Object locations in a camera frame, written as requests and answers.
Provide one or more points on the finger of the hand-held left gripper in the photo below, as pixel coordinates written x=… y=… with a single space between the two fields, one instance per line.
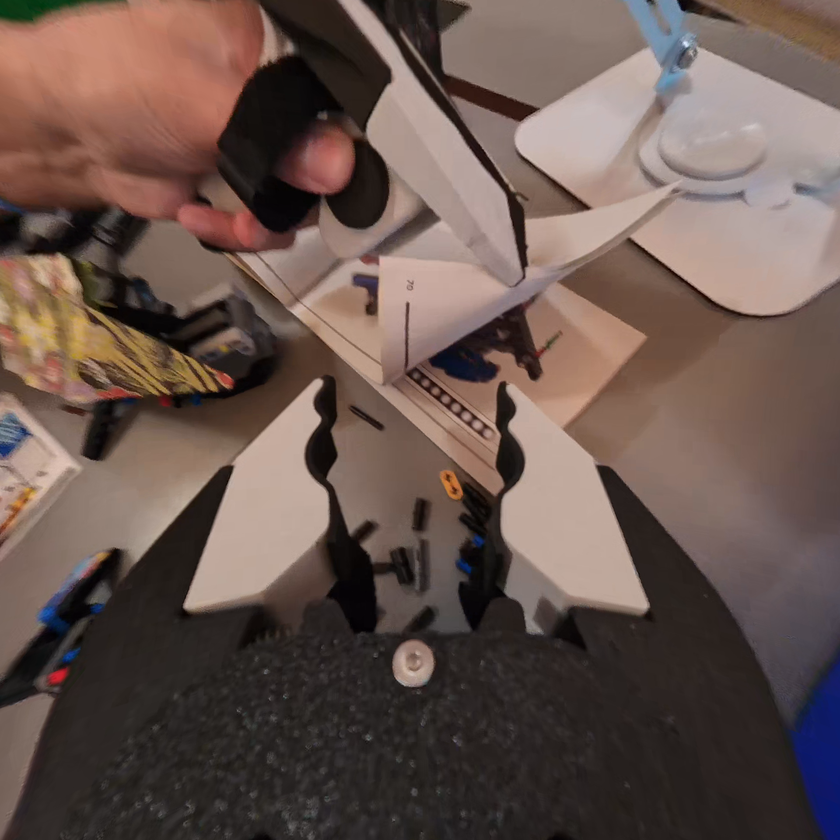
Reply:
x=433 y=157
x=505 y=170

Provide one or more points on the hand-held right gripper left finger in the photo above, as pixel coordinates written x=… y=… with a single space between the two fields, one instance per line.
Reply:
x=262 y=525

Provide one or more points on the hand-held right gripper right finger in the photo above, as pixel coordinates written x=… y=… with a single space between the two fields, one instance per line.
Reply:
x=564 y=538

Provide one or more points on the pile of lego pieces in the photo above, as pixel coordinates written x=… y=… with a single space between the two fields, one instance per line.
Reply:
x=423 y=558

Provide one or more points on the white instruction booklet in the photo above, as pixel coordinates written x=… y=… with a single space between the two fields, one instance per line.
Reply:
x=453 y=308

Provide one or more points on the orange lego connector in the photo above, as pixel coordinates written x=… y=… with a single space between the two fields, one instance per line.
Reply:
x=450 y=484

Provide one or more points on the black lego beam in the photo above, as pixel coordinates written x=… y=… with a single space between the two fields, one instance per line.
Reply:
x=102 y=430

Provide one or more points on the grey lego block assembly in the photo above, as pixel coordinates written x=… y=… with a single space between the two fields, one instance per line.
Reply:
x=229 y=334

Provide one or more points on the blue black lego model part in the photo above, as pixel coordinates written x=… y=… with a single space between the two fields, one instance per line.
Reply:
x=65 y=610

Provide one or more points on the person's left hand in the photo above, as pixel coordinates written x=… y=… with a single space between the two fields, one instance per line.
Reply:
x=118 y=105

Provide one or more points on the white printed paper leaflet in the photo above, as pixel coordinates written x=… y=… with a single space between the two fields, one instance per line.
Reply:
x=26 y=472

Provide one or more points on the floral patterned cloth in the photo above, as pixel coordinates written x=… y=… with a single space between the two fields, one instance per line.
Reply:
x=79 y=328

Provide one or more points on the blue plastic bin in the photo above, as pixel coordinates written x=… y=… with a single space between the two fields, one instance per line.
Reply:
x=820 y=754

